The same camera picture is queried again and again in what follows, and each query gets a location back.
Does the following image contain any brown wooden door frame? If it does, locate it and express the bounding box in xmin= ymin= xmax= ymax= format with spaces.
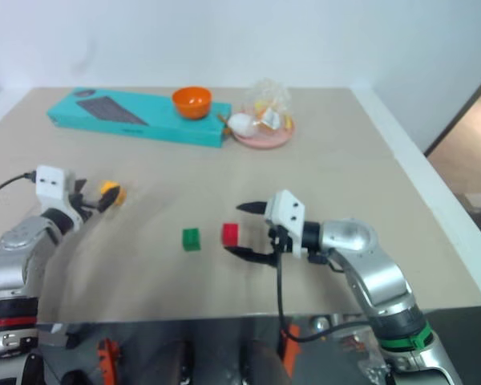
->
xmin=423 ymin=65 xmax=481 ymax=158

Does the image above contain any clear plastic snack bag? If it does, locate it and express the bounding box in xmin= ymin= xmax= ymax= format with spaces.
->
xmin=243 ymin=78 xmax=293 ymax=130

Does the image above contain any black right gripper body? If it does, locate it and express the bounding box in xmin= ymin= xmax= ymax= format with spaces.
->
xmin=266 ymin=225 xmax=293 ymax=256

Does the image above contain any red cube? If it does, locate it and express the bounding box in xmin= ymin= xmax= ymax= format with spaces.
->
xmin=221 ymin=222 xmax=241 ymax=247

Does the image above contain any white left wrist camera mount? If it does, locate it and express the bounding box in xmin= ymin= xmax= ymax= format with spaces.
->
xmin=35 ymin=164 xmax=84 ymax=225

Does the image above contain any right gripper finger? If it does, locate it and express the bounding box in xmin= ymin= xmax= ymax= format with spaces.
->
xmin=235 ymin=200 xmax=271 ymax=216
xmin=224 ymin=245 xmax=281 ymax=268

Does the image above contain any teal keyboard box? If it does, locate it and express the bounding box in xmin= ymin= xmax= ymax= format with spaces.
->
xmin=46 ymin=87 xmax=232 ymax=149

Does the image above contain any orange black clamp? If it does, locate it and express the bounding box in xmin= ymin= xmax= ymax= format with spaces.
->
xmin=279 ymin=323 xmax=302 ymax=379
xmin=96 ymin=338 xmax=124 ymax=385

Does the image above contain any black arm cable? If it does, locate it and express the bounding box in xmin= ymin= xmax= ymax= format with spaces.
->
xmin=275 ymin=239 xmax=377 ymax=344
xmin=0 ymin=171 xmax=38 ymax=204

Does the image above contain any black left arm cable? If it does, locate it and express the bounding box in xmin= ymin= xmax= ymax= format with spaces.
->
xmin=0 ymin=171 xmax=38 ymax=204

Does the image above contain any orange bowl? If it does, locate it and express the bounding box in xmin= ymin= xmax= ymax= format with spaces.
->
xmin=172 ymin=86 xmax=214 ymax=120

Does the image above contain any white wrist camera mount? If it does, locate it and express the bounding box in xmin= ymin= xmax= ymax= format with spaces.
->
xmin=264 ymin=189 xmax=308 ymax=257
xmin=35 ymin=164 xmax=84 ymax=225

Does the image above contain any pink plate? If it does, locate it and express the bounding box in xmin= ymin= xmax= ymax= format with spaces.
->
xmin=230 ymin=113 xmax=297 ymax=151

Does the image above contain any green cube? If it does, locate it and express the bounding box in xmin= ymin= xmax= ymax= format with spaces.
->
xmin=181 ymin=227 xmax=202 ymax=253

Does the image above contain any white crumpled lump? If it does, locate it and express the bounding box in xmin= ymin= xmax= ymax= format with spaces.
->
xmin=228 ymin=112 xmax=258 ymax=138

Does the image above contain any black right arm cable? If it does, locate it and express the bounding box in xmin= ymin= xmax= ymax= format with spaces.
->
xmin=275 ymin=239 xmax=377 ymax=344

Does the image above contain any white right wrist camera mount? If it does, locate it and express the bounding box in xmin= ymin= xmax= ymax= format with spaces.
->
xmin=264 ymin=189 xmax=308 ymax=257

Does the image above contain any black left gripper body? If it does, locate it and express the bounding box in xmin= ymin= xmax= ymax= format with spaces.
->
xmin=70 ymin=188 xmax=95 ymax=221

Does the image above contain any yellow orange cube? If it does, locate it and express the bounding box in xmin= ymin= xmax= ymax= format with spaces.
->
xmin=99 ymin=180 xmax=128 ymax=208

